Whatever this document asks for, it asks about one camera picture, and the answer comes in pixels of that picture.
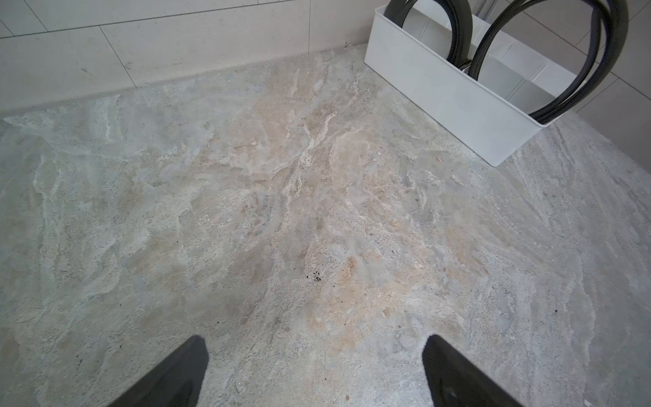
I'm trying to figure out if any white compartment storage box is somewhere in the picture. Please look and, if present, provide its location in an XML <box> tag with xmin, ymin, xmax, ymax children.
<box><xmin>364</xmin><ymin>1</ymin><xmax>576</xmax><ymax>166</ymax></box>

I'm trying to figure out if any black belt with silver buckle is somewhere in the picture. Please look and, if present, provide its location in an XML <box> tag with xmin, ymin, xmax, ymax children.
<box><xmin>467</xmin><ymin>0</ymin><xmax>629</xmax><ymax>125</ymax></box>

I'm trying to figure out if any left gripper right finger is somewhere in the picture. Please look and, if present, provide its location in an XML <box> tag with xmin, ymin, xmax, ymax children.
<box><xmin>421</xmin><ymin>335</ymin><xmax>523</xmax><ymax>407</ymax></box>

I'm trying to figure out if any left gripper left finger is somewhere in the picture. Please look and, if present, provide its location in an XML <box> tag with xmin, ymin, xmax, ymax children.
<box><xmin>110</xmin><ymin>335</ymin><xmax>210</xmax><ymax>407</ymax></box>

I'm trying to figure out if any long black belt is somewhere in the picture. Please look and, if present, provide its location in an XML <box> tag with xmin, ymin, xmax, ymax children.
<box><xmin>384</xmin><ymin>0</ymin><xmax>473</xmax><ymax>69</ymax></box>

